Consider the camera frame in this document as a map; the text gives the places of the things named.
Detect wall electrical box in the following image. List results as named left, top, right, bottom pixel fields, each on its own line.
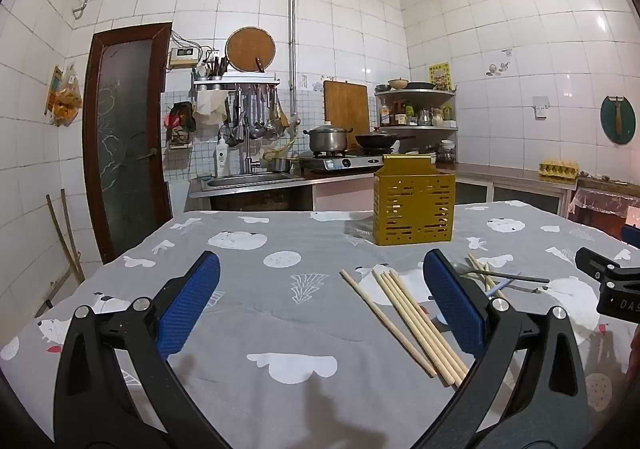
left=167, top=46, right=200, bottom=70

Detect steel sink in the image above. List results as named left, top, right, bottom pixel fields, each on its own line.
left=202, top=172, right=306, bottom=191

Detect green round wall board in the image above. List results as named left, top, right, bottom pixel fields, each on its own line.
left=600, top=96, right=637, bottom=146

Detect black chopstick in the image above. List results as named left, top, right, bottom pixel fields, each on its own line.
left=456, top=270, right=551, bottom=284

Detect rectangular wooden cutting board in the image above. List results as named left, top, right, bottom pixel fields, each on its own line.
left=322, top=79, right=371, bottom=132

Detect wooden stick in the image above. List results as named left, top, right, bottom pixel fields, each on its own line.
left=46, top=194, right=85, bottom=286
left=61, top=189, right=87, bottom=282

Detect yellow perforated utensil holder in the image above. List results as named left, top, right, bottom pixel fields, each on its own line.
left=374, top=154, right=457, bottom=246

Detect kitchen counter cabinet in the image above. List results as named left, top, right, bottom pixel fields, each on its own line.
left=186, top=162, right=581, bottom=219

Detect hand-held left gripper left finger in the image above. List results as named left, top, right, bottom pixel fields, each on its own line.
left=52, top=250, right=236, bottom=449

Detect hanging red bags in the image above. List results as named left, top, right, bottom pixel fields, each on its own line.
left=165, top=102, right=195, bottom=150

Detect gas stove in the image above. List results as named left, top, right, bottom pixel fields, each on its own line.
left=298, top=152, right=386, bottom=174

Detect wooden chopstick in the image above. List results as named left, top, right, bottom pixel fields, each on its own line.
left=372, top=272, right=449, bottom=388
left=381, top=270, right=461, bottom=384
left=340, top=270, right=437, bottom=378
left=471, top=253, right=507, bottom=301
left=391, top=269, right=471, bottom=374
left=467, top=254, right=493, bottom=291

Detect pink plastic cover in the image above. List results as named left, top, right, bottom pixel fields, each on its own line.
left=567, top=186, right=640, bottom=231

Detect white plastic bottle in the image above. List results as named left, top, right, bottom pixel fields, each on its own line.
left=214, top=138, right=229, bottom=177

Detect brown wooden door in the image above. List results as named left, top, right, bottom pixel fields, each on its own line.
left=82, top=22, right=174, bottom=264

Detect yellow wall poster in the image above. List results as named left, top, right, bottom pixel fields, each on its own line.
left=428, top=62, right=453, bottom=91

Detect hanging white cloth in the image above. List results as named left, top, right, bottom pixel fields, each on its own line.
left=194, top=90, right=227, bottom=126

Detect steel faucet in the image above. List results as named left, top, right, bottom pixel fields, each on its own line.
left=242, top=112, right=262, bottom=175

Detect corner shelf with bottles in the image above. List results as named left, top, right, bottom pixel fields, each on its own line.
left=375, top=79, right=459, bottom=132

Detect grey printed tablecloth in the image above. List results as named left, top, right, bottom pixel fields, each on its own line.
left=0, top=200, right=640, bottom=449

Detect wall utensil rack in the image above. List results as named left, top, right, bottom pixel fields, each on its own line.
left=192, top=74, right=282, bottom=93

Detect round wooden cutting board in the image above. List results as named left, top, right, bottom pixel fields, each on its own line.
left=225, top=26, right=277, bottom=75

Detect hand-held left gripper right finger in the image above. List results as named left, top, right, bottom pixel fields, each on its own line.
left=415, top=249, right=589, bottom=449

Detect row of hanging ladles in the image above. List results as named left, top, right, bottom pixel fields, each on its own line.
left=220, top=86, right=292, bottom=148

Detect steel pot with lid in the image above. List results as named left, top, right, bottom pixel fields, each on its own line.
left=303, top=122, right=354, bottom=153

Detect yellow egg carton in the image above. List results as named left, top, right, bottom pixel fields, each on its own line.
left=539, top=160, right=580, bottom=179

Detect metal wall pipe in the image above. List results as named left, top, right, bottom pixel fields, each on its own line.
left=72, top=0, right=299, bottom=126

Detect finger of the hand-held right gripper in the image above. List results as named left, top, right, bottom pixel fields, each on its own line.
left=575, top=246, right=621, bottom=282

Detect black wok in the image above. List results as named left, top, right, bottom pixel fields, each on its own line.
left=354, top=128, right=417, bottom=153

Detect hanging orange plastic bag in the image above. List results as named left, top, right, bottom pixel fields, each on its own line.
left=47, top=64, right=83, bottom=128

